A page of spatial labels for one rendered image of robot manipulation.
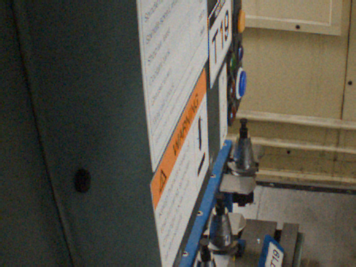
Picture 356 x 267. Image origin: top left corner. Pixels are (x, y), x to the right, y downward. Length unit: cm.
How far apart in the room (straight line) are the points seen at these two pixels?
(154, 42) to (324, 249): 132
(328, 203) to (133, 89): 139
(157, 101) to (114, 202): 9
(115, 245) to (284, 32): 116
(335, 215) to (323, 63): 46
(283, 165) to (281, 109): 19
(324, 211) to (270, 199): 16
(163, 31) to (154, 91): 4
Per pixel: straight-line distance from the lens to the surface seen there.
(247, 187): 115
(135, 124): 34
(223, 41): 58
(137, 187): 36
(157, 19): 37
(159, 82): 38
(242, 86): 68
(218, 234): 101
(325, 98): 153
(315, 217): 167
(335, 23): 141
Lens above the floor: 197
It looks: 33 degrees down
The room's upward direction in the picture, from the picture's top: 1 degrees counter-clockwise
